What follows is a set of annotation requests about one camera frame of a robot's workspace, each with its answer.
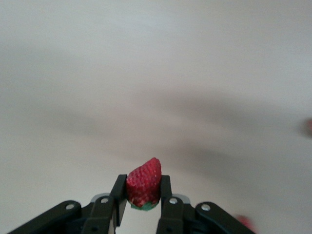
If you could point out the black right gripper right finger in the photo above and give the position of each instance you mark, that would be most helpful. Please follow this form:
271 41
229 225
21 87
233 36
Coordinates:
173 217

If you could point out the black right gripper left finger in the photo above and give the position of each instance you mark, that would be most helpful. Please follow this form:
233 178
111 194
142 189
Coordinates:
102 214

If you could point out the red strawberry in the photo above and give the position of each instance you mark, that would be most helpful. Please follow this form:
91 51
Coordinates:
143 180
245 222
308 126

